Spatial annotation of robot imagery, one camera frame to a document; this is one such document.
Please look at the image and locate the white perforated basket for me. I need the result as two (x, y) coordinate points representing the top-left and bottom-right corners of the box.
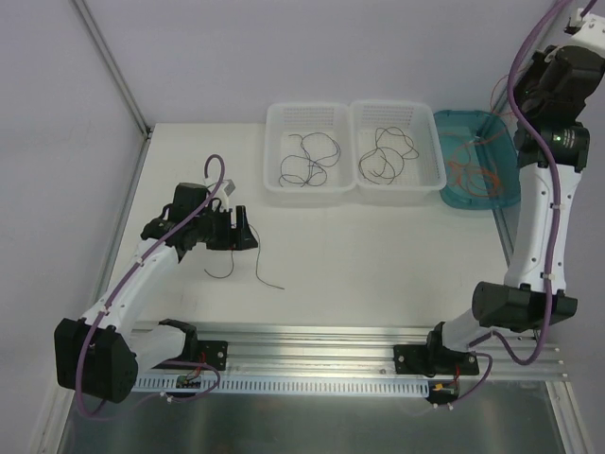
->
(350, 99), (446, 206)
(263, 102), (355, 207)

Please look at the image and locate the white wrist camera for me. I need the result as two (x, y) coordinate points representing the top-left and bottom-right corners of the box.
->
(203, 179), (235, 212)
(565, 9), (605, 57)

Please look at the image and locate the left white perforated basket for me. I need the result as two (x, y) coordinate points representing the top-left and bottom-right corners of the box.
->
(263, 102), (355, 207)

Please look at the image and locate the teal plastic tray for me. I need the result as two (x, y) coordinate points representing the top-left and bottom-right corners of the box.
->
(434, 110), (521, 211)

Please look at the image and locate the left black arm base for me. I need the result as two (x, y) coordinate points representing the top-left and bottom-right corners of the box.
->
(185, 340), (229, 372)

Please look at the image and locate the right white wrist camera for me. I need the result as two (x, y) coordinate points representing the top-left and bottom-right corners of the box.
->
(565, 9), (605, 57)

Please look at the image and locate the dark brown thin wire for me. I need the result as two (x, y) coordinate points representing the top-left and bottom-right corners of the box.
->
(277, 132), (328, 189)

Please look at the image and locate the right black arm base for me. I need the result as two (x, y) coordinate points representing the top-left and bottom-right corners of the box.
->
(393, 344), (479, 377)

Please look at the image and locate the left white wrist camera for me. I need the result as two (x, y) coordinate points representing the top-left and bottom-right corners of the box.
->
(203, 179), (235, 212)

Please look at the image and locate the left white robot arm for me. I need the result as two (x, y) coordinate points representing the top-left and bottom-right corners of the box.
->
(54, 180), (258, 403)

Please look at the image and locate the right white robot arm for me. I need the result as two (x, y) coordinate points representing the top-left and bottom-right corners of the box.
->
(423, 44), (604, 375)

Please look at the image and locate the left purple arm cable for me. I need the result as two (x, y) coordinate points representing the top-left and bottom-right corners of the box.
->
(75, 153), (226, 420)

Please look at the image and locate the black thin wire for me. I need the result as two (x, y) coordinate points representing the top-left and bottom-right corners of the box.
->
(372, 126), (420, 165)
(203, 224), (285, 290)
(356, 146), (407, 185)

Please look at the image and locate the aluminium mounting rail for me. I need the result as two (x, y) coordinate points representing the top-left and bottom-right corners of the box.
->
(131, 321), (568, 379)

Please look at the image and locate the right white perforated basket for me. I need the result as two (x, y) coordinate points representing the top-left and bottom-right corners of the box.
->
(350, 99), (446, 206)

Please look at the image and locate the blue purple thin wire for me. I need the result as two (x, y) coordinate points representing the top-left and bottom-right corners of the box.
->
(287, 131), (342, 188)

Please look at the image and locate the slotted white cable duct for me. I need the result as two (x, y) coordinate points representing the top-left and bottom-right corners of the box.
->
(133, 374), (429, 398)

